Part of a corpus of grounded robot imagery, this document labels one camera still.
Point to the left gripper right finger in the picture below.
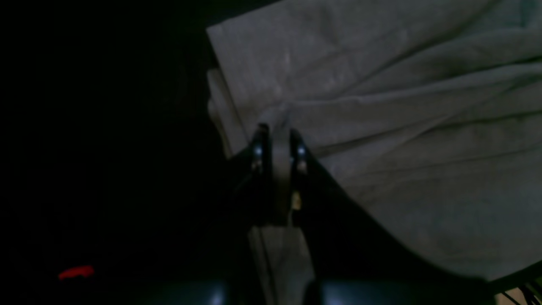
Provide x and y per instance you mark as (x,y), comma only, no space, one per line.
(355,260)

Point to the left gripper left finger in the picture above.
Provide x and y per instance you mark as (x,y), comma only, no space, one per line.
(222,269)

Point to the grey T-shirt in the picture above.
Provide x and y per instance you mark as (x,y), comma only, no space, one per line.
(426,112)

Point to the black table cloth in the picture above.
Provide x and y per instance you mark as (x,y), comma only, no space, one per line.
(108,149)

